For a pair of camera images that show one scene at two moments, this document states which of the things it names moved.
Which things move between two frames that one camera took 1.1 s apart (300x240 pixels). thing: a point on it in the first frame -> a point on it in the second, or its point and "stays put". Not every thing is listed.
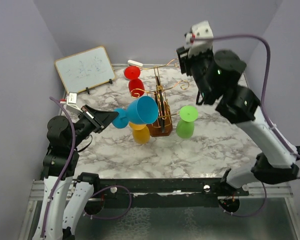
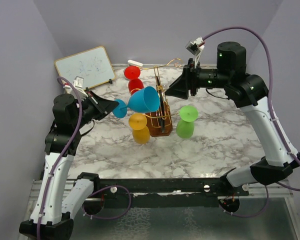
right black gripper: x=185 y=60 -> x=187 y=81
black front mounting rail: x=164 y=192 stays put
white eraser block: x=132 y=62 stays put
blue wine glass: x=143 y=110 -> x=146 y=99
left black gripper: x=100 y=119 -> x=104 y=106
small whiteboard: x=84 y=70 stays put
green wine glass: x=185 y=126 stays put
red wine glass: x=136 y=86 stays put
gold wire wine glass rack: x=161 y=124 stays put
